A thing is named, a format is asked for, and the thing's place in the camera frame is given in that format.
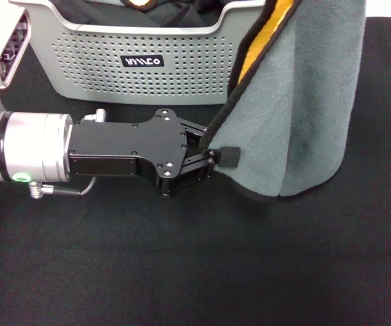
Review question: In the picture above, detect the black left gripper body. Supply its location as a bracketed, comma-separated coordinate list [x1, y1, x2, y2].
[67, 108, 189, 198]

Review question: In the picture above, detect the folded towel with yellow patch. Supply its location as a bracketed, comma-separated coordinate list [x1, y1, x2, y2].
[123, 0, 158, 12]

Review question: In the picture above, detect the black tablecloth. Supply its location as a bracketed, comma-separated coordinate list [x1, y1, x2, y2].
[0, 16, 391, 326]

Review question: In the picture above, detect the grey towel with yellow back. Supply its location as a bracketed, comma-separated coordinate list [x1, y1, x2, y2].
[200, 0, 368, 205]

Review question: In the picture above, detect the silver connector plug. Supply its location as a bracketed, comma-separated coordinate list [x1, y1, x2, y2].
[82, 107, 109, 124]

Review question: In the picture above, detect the grey perforated storage box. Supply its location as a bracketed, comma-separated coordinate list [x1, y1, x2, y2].
[8, 0, 268, 107]

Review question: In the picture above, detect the black cloth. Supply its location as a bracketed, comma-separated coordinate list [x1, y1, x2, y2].
[51, 0, 229, 29]

